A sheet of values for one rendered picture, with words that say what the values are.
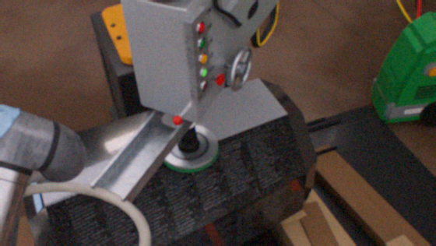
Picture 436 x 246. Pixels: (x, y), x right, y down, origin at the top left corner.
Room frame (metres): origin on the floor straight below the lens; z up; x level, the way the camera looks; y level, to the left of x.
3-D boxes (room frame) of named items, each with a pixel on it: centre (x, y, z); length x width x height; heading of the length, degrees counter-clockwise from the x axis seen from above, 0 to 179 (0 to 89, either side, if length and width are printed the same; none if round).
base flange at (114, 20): (2.32, -0.17, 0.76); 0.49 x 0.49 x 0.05; 9
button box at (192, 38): (1.18, -0.19, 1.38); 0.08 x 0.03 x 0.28; 140
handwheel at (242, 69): (1.32, -0.32, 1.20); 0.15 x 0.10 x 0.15; 140
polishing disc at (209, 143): (1.31, -0.15, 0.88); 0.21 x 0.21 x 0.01
